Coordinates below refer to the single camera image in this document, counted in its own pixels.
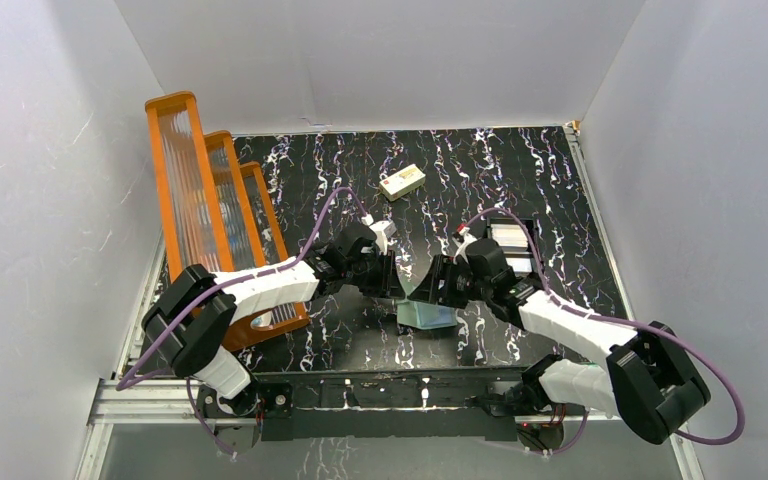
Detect small cream cardboard box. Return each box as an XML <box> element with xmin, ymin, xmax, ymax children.
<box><xmin>379</xmin><ymin>164</ymin><xmax>426</xmax><ymax>202</ymax></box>

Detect purple cable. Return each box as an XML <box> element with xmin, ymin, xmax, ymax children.
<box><xmin>115</xmin><ymin>186</ymin><xmax>372</xmax><ymax>458</ymax></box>
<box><xmin>466</xmin><ymin>207</ymin><xmax>746</xmax><ymax>455</ymax></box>

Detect mint green card holder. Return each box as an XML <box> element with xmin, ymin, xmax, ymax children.
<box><xmin>396</xmin><ymin>300</ymin><xmax>457</xmax><ymax>330</ymax></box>

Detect silver credit card in tray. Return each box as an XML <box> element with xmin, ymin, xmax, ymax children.
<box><xmin>489</xmin><ymin>222</ymin><xmax>534</xmax><ymax>274</ymax></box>

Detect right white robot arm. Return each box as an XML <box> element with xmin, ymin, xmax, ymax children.
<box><xmin>409</xmin><ymin>239</ymin><xmax>711</xmax><ymax>444</ymax></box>

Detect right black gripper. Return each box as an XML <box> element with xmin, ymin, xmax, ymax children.
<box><xmin>409</xmin><ymin>254</ymin><xmax>492</xmax><ymax>309</ymax></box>

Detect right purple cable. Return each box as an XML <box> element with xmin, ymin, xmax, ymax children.
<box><xmin>466</xmin><ymin>207</ymin><xmax>746</xmax><ymax>455</ymax></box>

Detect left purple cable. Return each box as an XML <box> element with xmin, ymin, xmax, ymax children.
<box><xmin>115</xmin><ymin>186</ymin><xmax>372</xmax><ymax>458</ymax></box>

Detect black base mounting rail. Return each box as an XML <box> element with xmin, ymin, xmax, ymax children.
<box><xmin>196</xmin><ymin>366</ymin><xmax>584</xmax><ymax>451</ymax></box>

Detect orange acrylic file rack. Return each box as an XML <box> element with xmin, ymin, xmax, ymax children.
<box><xmin>144</xmin><ymin>91</ymin><xmax>311</xmax><ymax>352</ymax></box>

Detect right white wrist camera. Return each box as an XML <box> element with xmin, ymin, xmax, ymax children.
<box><xmin>453</xmin><ymin>225</ymin><xmax>477</xmax><ymax>261</ymax></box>

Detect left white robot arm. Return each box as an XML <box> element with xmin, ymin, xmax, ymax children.
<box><xmin>141</xmin><ymin>218</ymin><xmax>405</xmax><ymax>416</ymax></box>

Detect black card tray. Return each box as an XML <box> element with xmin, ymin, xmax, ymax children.
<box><xmin>484</xmin><ymin>212</ymin><xmax>544</xmax><ymax>285</ymax></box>

